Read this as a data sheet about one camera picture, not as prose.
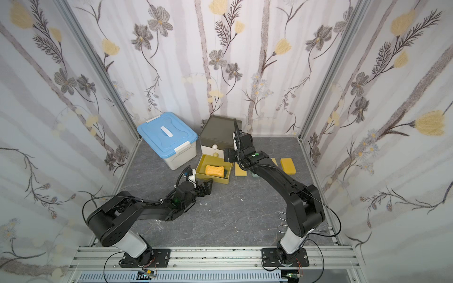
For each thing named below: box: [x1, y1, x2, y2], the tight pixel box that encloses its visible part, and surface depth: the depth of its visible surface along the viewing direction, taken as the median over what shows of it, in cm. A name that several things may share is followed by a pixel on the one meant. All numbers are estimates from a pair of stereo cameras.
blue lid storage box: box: [136, 112, 199, 171], surface depth 100 cm
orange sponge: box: [205, 165, 225, 178], surface depth 99 cm
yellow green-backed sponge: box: [234, 162, 248, 177], surface depth 103 cm
